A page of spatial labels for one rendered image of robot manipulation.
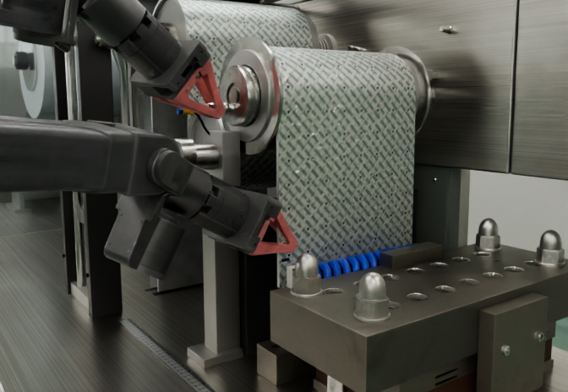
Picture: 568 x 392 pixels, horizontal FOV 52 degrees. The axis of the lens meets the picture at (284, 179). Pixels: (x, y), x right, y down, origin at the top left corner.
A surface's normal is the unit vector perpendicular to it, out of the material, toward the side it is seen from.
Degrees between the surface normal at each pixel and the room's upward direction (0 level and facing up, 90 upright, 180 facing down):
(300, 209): 90
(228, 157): 90
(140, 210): 61
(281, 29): 67
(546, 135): 90
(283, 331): 90
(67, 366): 0
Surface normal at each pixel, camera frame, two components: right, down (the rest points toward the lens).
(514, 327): 0.58, 0.11
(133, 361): 0.00, -0.99
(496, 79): -0.82, 0.08
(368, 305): -0.42, 0.12
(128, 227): -0.42, -0.29
